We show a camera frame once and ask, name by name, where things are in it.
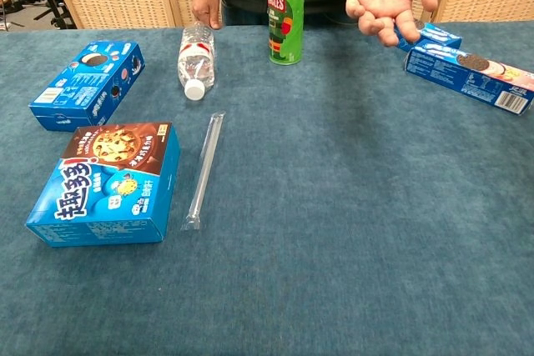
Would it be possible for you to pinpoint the person right hand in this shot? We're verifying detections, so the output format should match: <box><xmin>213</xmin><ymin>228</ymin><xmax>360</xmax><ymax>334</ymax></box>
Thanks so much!
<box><xmin>191</xmin><ymin>0</ymin><xmax>222</xmax><ymax>31</ymax></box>

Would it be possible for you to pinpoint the clear wrapped straw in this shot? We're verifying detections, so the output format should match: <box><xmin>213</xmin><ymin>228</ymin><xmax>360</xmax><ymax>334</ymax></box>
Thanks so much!
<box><xmin>180</xmin><ymin>111</ymin><xmax>227</xmax><ymax>232</ymax></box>

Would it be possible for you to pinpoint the clear water bottle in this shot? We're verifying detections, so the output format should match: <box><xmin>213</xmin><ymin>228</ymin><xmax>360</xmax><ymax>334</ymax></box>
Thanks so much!
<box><xmin>177</xmin><ymin>21</ymin><xmax>216</xmax><ymax>101</ymax></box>

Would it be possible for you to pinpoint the green Pringles can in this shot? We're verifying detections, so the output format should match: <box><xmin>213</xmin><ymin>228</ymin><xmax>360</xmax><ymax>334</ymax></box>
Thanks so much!
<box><xmin>266</xmin><ymin>0</ymin><xmax>308</xmax><ymax>66</ymax></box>

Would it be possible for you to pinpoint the slim blue pink Oreo box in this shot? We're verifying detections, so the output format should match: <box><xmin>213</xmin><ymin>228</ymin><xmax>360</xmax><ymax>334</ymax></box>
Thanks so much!
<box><xmin>403</xmin><ymin>38</ymin><xmax>534</xmax><ymax>116</ymax></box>

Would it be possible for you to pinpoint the large blue Oreo box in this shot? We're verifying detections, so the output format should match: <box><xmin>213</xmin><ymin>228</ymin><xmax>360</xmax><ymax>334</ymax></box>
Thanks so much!
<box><xmin>28</xmin><ymin>41</ymin><xmax>146</xmax><ymax>133</ymax></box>

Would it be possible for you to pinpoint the blue chocolate chip cookie box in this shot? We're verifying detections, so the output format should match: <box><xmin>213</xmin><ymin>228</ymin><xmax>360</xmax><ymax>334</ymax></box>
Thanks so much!
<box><xmin>25</xmin><ymin>122</ymin><xmax>181</xmax><ymax>248</ymax></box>

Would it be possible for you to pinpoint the blue table cloth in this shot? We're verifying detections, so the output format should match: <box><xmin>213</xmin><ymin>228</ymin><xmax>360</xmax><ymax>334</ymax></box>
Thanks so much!
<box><xmin>0</xmin><ymin>20</ymin><xmax>534</xmax><ymax>356</ymax></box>

